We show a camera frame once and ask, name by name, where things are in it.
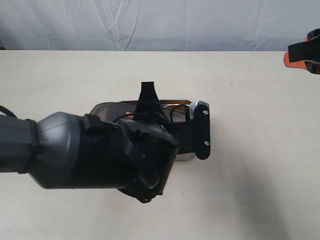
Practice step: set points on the dark transparent lunch box lid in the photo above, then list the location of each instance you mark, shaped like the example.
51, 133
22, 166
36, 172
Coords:
109, 111

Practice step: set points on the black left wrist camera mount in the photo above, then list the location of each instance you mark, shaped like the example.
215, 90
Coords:
200, 122

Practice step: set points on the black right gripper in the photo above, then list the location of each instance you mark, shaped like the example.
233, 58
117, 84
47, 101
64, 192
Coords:
306, 51

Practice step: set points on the stainless steel lunch box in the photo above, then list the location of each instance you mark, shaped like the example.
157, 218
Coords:
178, 111

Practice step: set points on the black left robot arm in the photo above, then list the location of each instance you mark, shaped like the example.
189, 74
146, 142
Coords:
65, 151

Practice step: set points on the white backdrop curtain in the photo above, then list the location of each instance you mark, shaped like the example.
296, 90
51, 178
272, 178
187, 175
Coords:
156, 25

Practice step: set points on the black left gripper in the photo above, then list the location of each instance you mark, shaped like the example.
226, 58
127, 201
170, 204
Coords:
150, 143

